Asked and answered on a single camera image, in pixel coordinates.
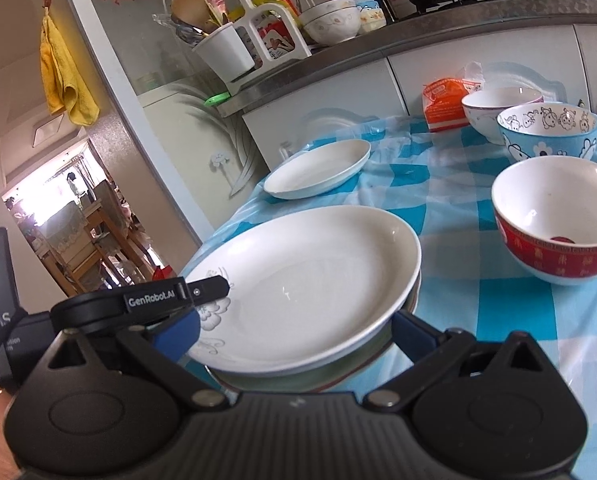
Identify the green floral plate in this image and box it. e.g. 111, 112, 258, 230
205, 271, 422, 394

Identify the white plate with grey pattern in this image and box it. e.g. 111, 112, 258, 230
187, 205, 422, 376

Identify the red and white bowl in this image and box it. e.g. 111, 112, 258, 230
491, 156, 597, 286

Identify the blue cartoon bowl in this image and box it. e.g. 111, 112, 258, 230
497, 102, 597, 162

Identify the white bowl purple rim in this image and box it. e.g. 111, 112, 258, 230
461, 87, 543, 145

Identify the red plastic bag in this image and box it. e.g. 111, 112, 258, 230
152, 266, 176, 281

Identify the wooden dining chair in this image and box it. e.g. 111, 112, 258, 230
39, 202, 144, 294

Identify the blue checkered tablecloth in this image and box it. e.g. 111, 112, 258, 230
196, 116, 597, 479

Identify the orange tissue pack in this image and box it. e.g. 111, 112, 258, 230
422, 62, 485, 132

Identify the yellow hanging towel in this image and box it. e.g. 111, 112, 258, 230
39, 8, 100, 127

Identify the white utensil cup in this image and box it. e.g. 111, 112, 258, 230
192, 23, 255, 82

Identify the small blue patterned bowl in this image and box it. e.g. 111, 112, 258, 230
356, 0, 387, 35

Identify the white condiment rack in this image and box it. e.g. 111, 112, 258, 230
207, 0, 313, 96

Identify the white floral bowl on counter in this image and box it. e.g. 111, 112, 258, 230
298, 0, 361, 47

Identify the wooden spatula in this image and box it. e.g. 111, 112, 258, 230
172, 0, 221, 34

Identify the white flower wall hook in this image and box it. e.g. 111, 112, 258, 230
210, 152, 229, 170

